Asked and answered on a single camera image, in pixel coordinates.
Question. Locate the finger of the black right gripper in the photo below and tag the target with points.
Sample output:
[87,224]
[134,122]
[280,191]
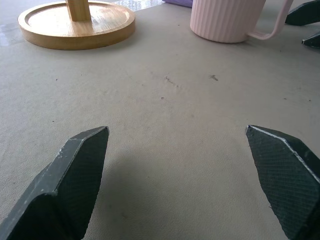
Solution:
[303,13]
[312,40]

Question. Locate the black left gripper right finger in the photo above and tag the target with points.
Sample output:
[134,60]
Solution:
[287,180]

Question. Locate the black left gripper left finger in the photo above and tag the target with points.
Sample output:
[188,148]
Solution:
[62,190]

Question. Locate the pink ribbed mug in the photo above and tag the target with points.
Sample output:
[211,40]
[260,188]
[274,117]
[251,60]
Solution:
[225,20]

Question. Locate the wooden mug stand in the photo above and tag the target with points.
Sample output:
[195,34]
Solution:
[77,26]

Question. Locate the purple object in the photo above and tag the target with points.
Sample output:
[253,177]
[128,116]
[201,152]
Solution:
[178,2]

